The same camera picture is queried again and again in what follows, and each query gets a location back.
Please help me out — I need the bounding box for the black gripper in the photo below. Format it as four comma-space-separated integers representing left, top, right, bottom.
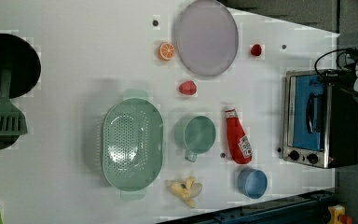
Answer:
322, 70, 354, 83

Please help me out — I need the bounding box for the green slotted spatula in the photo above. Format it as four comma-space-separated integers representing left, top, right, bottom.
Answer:
0, 69, 28, 136

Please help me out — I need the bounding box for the blue bowl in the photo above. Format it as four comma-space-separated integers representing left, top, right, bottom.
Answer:
237, 168, 268, 199

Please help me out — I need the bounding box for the black frying pan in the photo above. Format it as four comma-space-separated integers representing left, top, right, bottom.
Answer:
0, 34, 41, 99

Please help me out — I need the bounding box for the green oval colander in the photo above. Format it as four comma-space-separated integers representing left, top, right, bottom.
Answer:
102, 90, 163, 201

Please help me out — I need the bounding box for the black cable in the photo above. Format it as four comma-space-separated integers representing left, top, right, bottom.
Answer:
314, 47, 358, 77

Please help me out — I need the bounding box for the red ketchup bottle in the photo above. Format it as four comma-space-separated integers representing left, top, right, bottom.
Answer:
225, 105, 252, 164

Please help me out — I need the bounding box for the red pink fruit toy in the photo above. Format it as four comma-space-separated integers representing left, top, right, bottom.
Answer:
179, 80, 197, 95

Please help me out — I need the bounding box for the black and steel toaster oven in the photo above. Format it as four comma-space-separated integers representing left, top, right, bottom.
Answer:
282, 71, 358, 169

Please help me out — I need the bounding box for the blue metal frame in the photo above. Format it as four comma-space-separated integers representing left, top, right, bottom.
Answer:
160, 190, 337, 224

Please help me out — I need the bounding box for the peeled banana toy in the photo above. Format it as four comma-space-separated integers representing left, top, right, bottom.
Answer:
169, 176, 203, 208

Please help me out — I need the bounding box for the yellow red toy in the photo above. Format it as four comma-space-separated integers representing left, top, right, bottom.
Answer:
328, 204, 353, 224

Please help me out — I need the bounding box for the large lavender round plate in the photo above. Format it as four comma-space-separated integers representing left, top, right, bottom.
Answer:
174, 0, 239, 76

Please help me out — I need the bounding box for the orange slice toy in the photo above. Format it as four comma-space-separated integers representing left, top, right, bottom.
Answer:
158, 42, 175, 61

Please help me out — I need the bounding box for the green mug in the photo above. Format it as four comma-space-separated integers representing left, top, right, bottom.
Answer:
174, 116, 216, 162

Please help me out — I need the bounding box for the small red strawberry toy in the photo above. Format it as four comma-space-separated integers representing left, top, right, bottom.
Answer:
251, 44, 262, 57

